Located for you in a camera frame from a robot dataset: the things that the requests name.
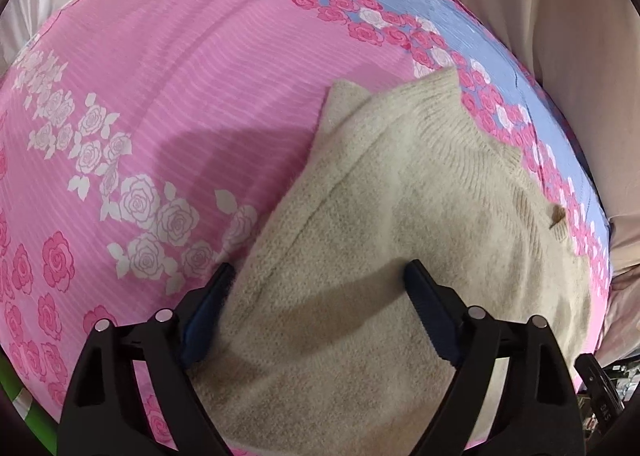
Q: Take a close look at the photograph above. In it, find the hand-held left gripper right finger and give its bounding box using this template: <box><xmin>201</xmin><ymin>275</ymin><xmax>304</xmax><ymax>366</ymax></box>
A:
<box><xmin>404</xmin><ymin>260</ymin><xmax>586</xmax><ymax>456</ymax></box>

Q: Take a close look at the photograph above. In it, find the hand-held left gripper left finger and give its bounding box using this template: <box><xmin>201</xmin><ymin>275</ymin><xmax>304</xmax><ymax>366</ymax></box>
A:
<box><xmin>59</xmin><ymin>263</ymin><xmax>236</xmax><ymax>456</ymax></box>

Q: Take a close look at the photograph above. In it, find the cream sweater with black hearts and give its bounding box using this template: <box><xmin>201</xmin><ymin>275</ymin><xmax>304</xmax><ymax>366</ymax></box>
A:
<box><xmin>187</xmin><ymin>66</ymin><xmax>597</xmax><ymax>456</ymax></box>

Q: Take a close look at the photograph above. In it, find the pink floral bedsheet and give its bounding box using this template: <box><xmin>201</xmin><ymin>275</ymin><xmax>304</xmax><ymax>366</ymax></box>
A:
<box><xmin>0</xmin><ymin>0</ymin><xmax>614</xmax><ymax>456</ymax></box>

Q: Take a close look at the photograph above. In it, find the beige draped cloth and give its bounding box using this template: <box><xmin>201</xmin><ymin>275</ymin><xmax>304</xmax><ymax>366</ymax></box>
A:
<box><xmin>395</xmin><ymin>0</ymin><xmax>640</xmax><ymax>368</ymax></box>

